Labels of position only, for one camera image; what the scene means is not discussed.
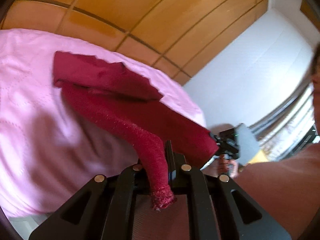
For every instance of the person's right hand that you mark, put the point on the person's right hand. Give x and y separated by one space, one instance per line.
227 166

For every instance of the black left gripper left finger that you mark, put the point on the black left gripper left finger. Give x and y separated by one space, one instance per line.
104 208

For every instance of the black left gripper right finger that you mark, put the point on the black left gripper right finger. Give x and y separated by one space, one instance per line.
218 208

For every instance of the person's bare forearm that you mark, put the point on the person's bare forearm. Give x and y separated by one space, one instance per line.
288 190

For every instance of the dark red garment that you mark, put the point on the dark red garment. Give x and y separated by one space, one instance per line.
124 104

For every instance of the pink bed cover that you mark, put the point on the pink bed cover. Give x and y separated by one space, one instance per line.
47 151

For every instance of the orange wooden wardrobe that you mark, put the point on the orange wooden wardrobe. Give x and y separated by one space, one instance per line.
178 37

